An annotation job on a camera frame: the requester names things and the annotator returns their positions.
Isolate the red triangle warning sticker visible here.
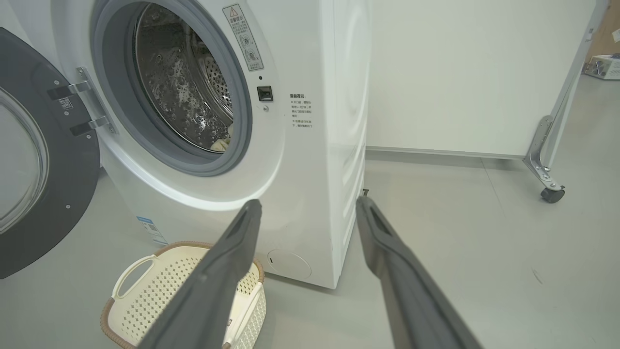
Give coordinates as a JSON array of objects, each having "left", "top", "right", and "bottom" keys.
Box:
[{"left": 223, "top": 4, "right": 264, "bottom": 72}]

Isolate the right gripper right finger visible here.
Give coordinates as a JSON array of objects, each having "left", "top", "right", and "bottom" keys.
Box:
[{"left": 356, "top": 195, "right": 485, "bottom": 349}]

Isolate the small white printed box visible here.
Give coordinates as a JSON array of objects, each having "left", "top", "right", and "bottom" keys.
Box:
[{"left": 583, "top": 54, "right": 620, "bottom": 80}]

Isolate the blue energy label sticker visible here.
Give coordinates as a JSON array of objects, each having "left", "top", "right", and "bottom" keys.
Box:
[{"left": 136, "top": 216, "right": 169, "bottom": 247}]

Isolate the black round washer door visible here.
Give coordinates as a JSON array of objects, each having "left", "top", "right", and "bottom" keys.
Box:
[{"left": 0, "top": 27, "right": 101, "bottom": 280}]

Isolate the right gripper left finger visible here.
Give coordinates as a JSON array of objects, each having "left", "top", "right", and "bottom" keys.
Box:
[{"left": 137, "top": 199, "right": 263, "bottom": 349}]

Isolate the black text instruction label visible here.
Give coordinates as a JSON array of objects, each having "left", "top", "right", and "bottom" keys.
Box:
[{"left": 289, "top": 93, "right": 314, "bottom": 129}]

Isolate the metal caster wheel leg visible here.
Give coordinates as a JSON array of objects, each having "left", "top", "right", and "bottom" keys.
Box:
[{"left": 366, "top": 0, "right": 611, "bottom": 204}]

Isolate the white front-load washing machine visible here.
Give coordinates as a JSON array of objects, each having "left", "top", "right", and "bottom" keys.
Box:
[{"left": 0, "top": 0, "right": 372, "bottom": 290}]

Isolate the cream garment with blue patches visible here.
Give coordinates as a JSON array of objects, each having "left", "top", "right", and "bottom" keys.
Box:
[{"left": 209, "top": 124, "right": 234, "bottom": 152}]

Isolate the cream perforated laundry basket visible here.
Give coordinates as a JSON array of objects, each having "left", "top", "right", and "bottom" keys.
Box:
[{"left": 100, "top": 241, "right": 267, "bottom": 349}]

